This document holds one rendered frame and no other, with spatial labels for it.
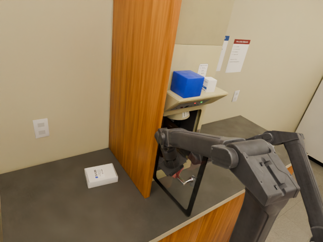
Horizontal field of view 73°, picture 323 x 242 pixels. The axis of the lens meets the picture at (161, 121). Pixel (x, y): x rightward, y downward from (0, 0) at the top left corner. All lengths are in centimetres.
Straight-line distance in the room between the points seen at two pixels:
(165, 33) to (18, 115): 85
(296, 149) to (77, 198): 100
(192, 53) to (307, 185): 68
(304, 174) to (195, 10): 74
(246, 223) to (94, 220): 79
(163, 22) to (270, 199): 66
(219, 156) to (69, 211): 88
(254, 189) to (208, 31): 79
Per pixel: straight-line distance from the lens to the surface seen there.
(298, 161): 94
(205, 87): 106
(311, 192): 94
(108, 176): 127
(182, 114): 118
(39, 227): 117
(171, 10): 82
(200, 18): 102
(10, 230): 119
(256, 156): 45
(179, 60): 100
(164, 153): 83
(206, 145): 56
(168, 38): 82
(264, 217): 47
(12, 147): 141
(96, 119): 143
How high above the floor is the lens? 186
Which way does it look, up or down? 29 degrees down
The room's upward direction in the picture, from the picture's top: 9 degrees clockwise
